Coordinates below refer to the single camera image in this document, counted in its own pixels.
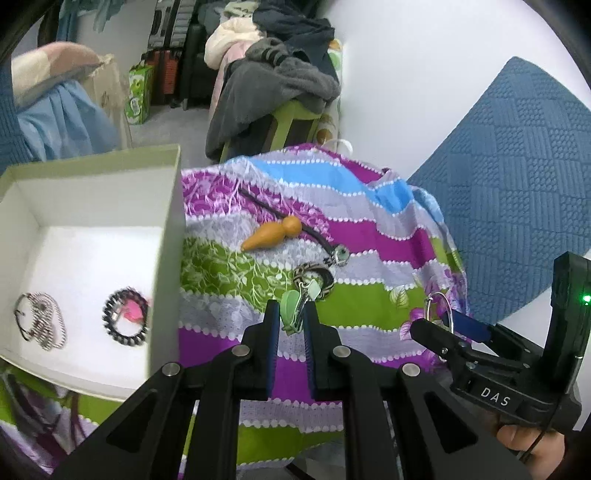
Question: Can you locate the silver ring keychain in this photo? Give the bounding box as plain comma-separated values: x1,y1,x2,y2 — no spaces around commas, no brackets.
424,291,455,333

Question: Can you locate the open green cardboard box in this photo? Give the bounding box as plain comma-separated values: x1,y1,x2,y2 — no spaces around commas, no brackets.
1,145,185,400

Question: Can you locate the large blue textured cushion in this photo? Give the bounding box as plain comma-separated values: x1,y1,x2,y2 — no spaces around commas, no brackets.
0,60,39,173

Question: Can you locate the small blue textured cushion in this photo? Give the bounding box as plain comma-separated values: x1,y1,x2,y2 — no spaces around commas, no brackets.
409,57,590,324

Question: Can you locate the dark navy jacket pile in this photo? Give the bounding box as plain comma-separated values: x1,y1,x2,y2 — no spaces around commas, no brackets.
252,1,338,79

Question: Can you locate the green printed shopping bag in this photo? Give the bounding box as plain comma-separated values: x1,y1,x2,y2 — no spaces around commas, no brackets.
124,63,154,125

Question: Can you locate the silver chain bracelet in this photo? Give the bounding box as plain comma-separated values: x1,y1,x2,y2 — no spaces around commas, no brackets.
13,291,68,351

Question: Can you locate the cream fluffy blanket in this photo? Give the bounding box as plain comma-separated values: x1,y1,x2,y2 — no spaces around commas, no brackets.
204,17,263,70

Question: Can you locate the colourful striped floral quilt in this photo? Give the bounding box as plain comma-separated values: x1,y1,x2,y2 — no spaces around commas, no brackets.
1,145,467,478

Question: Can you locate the red suitcase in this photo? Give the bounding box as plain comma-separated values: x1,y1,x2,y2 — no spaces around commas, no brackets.
141,49,179,105

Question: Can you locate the grey hard suitcase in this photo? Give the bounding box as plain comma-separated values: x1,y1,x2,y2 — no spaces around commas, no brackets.
148,0,195,49

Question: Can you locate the light blue bed sheet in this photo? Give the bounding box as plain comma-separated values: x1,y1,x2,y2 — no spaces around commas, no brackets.
17,80,121,162

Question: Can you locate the patterned woven bangle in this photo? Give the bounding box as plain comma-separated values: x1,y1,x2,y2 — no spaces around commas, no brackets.
294,262,335,302

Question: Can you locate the orange gourd pendant necklace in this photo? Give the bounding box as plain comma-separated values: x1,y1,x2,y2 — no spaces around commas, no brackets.
237,186,339,259

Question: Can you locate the green stool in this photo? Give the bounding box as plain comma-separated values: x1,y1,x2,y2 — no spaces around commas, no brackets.
219,100,321,162

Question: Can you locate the right hand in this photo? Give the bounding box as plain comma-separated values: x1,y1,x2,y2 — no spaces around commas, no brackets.
496,425,565,480

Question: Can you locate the pink charm jewelry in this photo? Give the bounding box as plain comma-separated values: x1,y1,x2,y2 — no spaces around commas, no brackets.
119,300,144,323

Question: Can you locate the green jade pendant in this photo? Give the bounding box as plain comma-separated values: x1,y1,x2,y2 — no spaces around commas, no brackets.
280,290,301,335

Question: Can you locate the grey blanket on stool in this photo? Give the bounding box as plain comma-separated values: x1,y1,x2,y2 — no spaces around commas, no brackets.
205,37,341,161

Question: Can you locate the pink cream pillow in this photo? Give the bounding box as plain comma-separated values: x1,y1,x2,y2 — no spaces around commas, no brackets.
11,42,102,109

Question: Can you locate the black bead bracelet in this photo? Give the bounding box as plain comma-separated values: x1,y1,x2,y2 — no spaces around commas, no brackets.
102,287,151,348

